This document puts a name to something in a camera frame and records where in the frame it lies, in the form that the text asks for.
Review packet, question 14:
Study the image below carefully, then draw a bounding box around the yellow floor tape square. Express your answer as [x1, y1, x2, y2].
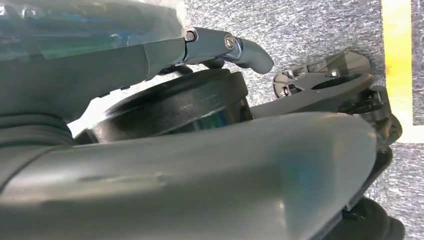
[380, 0, 424, 144]

